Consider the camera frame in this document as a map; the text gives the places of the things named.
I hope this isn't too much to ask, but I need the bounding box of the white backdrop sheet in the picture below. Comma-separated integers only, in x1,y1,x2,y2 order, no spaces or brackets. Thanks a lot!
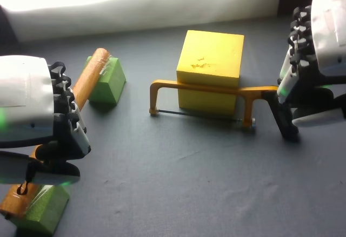
0,0,282,43

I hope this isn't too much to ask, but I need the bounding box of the green house-shaped support block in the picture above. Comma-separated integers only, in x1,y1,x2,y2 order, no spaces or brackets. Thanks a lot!
10,184,70,235
84,55,127,106

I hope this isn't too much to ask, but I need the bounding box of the yellow wooden cube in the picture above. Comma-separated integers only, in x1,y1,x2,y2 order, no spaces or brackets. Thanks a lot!
176,30,245,117

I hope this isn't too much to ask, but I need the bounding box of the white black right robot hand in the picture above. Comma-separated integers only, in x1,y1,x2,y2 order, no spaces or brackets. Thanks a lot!
277,0,346,127

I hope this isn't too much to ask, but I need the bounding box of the brown wooden rod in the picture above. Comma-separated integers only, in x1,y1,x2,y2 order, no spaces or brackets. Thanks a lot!
0,48,111,219

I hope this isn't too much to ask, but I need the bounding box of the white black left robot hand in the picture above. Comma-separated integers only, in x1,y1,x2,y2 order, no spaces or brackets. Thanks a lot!
0,55,91,195

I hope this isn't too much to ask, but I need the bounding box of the orange hacksaw with black handle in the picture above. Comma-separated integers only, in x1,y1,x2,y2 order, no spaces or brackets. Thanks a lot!
149,79,300,141

